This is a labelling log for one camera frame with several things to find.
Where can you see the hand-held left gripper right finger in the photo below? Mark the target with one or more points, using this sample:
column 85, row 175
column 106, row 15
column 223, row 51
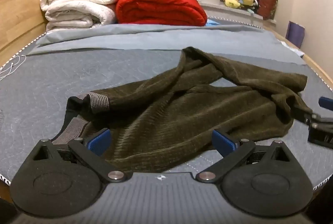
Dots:
column 223, row 141

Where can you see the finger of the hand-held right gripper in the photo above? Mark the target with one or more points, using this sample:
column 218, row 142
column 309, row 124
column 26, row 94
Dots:
column 326, row 103
column 305, row 116

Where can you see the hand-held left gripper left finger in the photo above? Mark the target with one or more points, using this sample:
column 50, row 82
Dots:
column 100, row 142

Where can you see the olive green knit sweater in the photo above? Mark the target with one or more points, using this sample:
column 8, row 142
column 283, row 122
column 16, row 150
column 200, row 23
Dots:
column 166, row 114

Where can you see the grey quilted mattress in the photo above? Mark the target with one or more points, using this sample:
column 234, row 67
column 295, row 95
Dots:
column 52, row 99

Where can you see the grey bed sheet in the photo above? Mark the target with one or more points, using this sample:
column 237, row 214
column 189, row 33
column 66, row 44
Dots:
column 145, row 36

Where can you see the red cushion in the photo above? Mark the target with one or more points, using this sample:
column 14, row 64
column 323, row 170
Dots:
column 268, row 2

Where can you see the light blue cloth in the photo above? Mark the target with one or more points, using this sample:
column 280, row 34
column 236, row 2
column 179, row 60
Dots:
column 212, row 23

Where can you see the white folded quilt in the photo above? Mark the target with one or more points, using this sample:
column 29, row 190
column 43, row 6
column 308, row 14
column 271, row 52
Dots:
column 78, row 2

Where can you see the red folded blanket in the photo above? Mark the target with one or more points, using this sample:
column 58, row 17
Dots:
column 158, row 6

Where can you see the wooden bed frame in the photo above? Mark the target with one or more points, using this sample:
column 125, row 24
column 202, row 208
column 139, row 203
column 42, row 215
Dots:
column 18, row 15

